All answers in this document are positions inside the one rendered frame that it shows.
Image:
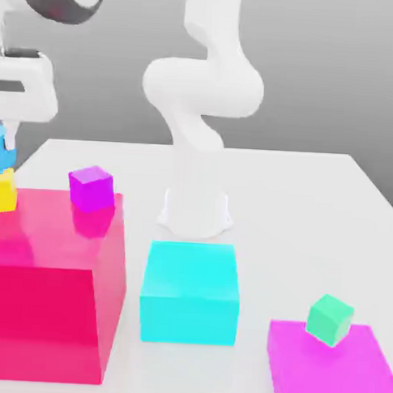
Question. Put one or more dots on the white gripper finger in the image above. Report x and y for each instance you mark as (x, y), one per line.
(10, 135)

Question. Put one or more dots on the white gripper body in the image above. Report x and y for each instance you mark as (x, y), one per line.
(32, 103)

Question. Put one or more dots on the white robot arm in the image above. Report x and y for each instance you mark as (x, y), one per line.
(202, 86)

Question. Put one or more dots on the small yellow cube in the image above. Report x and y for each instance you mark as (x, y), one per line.
(0, 192)

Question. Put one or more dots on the small purple cube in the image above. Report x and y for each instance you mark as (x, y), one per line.
(92, 192)

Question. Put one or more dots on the small green cube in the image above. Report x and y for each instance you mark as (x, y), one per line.
(326, 318)

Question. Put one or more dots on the large pink box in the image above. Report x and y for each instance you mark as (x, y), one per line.
(40, 321)

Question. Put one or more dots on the large cyan box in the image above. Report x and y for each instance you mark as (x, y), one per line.
(189, 293)

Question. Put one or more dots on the large magenta box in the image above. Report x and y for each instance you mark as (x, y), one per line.
(330, 375)

